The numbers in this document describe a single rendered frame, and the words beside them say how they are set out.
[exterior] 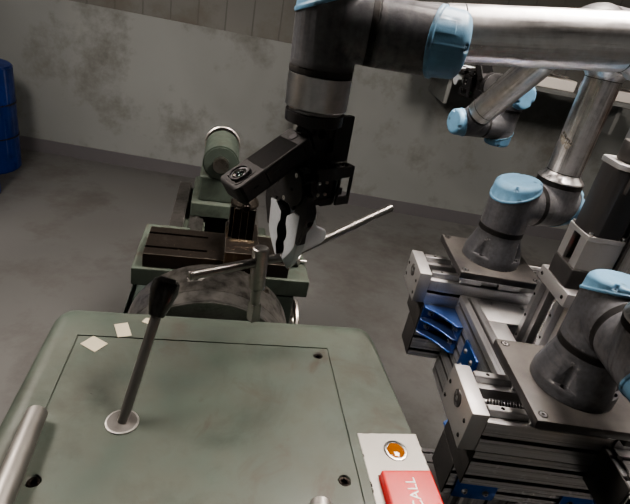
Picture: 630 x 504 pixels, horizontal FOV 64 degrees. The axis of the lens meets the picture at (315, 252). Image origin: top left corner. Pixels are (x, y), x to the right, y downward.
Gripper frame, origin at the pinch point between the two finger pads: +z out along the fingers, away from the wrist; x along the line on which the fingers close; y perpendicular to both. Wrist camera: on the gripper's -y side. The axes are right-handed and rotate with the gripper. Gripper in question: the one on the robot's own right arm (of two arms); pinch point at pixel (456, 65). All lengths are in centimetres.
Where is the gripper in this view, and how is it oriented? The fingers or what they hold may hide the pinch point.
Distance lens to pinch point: 185.8
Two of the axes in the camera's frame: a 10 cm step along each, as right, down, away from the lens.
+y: -0.5, 8.6, 5.0
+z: -3.5, -4.9, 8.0
